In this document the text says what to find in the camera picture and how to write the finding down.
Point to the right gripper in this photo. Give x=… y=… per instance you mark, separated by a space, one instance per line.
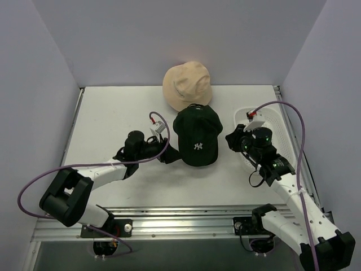
x=235 y=138

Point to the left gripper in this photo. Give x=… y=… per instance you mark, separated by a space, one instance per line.
x=164 y=154

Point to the green baseball cap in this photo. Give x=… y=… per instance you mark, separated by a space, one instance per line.
x=198 y=128

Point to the beige bucket hat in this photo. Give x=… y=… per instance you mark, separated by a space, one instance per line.
x=185 y=84

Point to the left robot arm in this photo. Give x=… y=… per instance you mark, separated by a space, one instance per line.
x=67 y=197

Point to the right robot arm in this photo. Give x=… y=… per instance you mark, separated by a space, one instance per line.
x=319 y=244

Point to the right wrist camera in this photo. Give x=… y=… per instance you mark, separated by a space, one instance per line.
x=256 y=120

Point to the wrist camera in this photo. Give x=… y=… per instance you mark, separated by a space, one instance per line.
x=256 y=120
x=157 y=128

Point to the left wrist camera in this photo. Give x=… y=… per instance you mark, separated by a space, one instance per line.
x=157 y=128

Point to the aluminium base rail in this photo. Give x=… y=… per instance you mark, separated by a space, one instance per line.
x=215 y=222

